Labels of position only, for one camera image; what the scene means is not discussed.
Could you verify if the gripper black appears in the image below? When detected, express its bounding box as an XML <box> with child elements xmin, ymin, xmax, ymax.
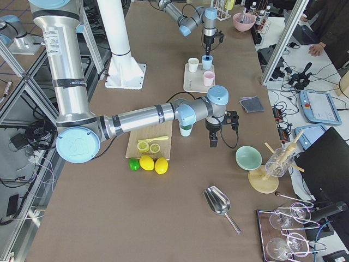
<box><xmin>203</xmin><ymin>27</ymin><xmax>225</xmax><ymax>60</ymax></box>
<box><xmin>205</xmin><ymin>111</ymin><xmax>239</xmax><ymax>147</ymax></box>

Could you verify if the light blue cup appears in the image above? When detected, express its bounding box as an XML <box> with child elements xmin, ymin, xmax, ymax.
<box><xmin>202</xmin><ymin>55</ymin><xmax>213</xmax><ymax>70</ymax></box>

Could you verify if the cream white cup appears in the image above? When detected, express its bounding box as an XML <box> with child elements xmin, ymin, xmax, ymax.
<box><xmin>188</xmin><ymin>57</ymin><xmax>199</xmax><ymax>73</ymax></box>

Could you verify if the mint green cup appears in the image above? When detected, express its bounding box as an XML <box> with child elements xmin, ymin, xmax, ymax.
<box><xmin>179</xmin><ymin>124</ymin><xmax>193</xmax><ymax>137</ymax></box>

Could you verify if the pink cup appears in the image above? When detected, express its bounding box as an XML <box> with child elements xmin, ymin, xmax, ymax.
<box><xmin>203</xmin><ymin>71</ymin><xmax>215</xmax><ymax>87</ymax></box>

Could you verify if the white tray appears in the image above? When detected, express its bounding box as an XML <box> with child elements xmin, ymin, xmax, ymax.
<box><xmin>183</xmin><ymin>63</ymin><xmax>215</xmax><ymax>93</ymax></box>

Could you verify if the wine glass rack tray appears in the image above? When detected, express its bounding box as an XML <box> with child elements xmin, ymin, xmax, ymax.
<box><xmin>256</xmin><ymin>201</ymin><xmax>327</xmax><ymax>261</ymax></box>

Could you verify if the mint green bowl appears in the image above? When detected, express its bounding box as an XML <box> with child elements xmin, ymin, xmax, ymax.
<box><xmin>236</xmin><ymin>146</ymin><xmax>262</xmax><ymax>171</ymax></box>

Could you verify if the steel tube in bowl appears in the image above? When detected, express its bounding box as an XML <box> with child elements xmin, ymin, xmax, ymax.
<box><xmin>240</xmin><ymin>7</ymin><xmax>246</xmax><ymax>23</ymax></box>

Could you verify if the pink bowl with ice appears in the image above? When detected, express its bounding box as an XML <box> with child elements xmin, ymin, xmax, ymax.
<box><xmin>233</xmin><ymin>13</ymin><xmax>256</xmax><ymax>32</ymax></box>

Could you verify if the grey folded cloth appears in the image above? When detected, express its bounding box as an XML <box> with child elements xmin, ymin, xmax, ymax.
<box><xmin>239</xmin><ymin>96</ymin><xmax>264</xmax><ymax>113</ymax></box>

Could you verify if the bamboo cutting board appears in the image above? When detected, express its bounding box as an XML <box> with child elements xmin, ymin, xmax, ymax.
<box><xmin>125</xmin><ymin>122</ymin><xmax>172</xmax><ymax>160</ymax></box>

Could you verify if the yellow lemon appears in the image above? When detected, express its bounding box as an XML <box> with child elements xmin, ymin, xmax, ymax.
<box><xmin>154</xmin><ymin>157</ymin><xmax>169</xmax><ymax>175</ymax></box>
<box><xmin>139</xmin><ymin>155</ymin><xmax>155</xmax><ymax>171</ymax></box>

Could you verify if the wooden cup tree stand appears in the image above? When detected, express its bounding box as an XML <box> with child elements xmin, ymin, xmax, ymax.
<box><xmin>248</xmin><ymin>131</ymin><xmax>305</xmax><ymax>194</ymax></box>

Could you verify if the yellow plastic knife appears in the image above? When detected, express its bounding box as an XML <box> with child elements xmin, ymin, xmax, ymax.
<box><xmin>138</xmin><ymin>135</ymin><xmax>169</xmax><ymax>143</ymax></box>

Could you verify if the steel scoop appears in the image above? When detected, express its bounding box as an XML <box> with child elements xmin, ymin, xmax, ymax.
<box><xmin>204</xmin><ymin>186</ymin><xmax>242</xmax><ymax>234</ymax></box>

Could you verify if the lemon half slice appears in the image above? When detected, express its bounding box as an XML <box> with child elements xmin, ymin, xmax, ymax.
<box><xmin>137</xmin><ymin>141</ymin><xmax>150</xmax><ymax>153</ymax></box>

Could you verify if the clear glass on stand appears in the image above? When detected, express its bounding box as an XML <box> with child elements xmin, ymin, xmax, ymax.
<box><xmin>265</xmin><ymin>148</ymin><xmax>294</xmax><ymax>177</ymax></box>

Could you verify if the green lime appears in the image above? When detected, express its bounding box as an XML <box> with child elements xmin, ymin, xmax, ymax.
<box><xmin>128</xmin><ymin>158</ymin><xmax>140</xmax><ymax>171</ymax></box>

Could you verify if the blue teach pendant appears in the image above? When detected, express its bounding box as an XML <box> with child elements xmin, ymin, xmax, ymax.
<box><xmin>294</xmin><ymin>123</ymin><xmax>327</xmax><ymax>150</ymax></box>
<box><xmin>299</xmin><ymin>90</ymin><xmax>342</xmax><ymax>126</ymax></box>

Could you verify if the seated person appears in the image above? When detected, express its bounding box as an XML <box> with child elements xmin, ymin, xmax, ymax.
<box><xmin>301</xmin><ymin>0</ymin><xmax>348</xmax><ymax>69</ymax></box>

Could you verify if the white wire cup rack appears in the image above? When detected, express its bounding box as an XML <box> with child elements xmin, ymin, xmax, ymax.
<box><xmin>210</xmin><ymin>0</ymin><xmax>235</xmax><ymax>21</ymax></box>

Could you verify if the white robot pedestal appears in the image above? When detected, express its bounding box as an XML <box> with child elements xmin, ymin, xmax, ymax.
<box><xmin>98</xmin><ymin>0</ymin><xmax>146</xmax><ymax>90</ymax></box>

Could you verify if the aluminium frame post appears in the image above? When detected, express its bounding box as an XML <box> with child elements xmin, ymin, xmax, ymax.
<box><xmin>261</xmin><ymin>0</ymin><xmax>309</xmax><ymax>87</ymax></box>

